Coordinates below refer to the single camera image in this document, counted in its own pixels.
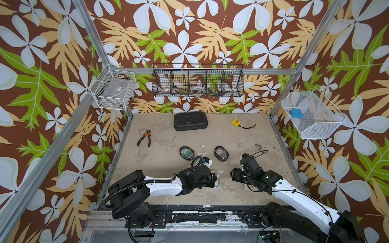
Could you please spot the yellow tape measure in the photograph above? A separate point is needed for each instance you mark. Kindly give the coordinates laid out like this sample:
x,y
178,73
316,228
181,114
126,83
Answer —
x,y
237,123

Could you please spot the white mesh basket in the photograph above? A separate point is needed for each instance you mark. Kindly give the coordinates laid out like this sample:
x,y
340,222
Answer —
x,y
321,117

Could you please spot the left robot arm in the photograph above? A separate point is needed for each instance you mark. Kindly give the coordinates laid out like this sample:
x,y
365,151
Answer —
x,y
129,193

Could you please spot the white wire basket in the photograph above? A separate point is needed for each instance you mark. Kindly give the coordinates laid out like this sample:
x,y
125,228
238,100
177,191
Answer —
x,y
113,89

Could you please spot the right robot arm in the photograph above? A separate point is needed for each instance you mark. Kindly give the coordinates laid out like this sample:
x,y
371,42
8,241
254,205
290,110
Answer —
x,y
314,220

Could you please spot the blue object in basket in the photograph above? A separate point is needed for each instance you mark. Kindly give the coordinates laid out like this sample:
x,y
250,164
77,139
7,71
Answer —
x,y
296,113

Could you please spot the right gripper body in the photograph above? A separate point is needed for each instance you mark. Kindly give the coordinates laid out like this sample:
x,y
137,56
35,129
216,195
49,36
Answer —
x,y
240,176

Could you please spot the black wire basket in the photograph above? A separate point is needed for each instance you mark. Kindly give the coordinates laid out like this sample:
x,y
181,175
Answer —
x,y
196,80

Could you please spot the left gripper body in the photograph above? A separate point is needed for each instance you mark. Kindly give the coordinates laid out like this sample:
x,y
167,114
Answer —
x,y
208,181

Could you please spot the orange black pliers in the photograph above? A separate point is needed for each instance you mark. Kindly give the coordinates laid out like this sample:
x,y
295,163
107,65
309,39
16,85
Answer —
x,y
147,135

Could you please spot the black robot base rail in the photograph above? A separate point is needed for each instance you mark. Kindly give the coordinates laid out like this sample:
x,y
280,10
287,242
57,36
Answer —
x,y
159,216

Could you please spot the black hard case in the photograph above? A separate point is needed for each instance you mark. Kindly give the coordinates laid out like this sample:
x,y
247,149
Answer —
x,y
195,120

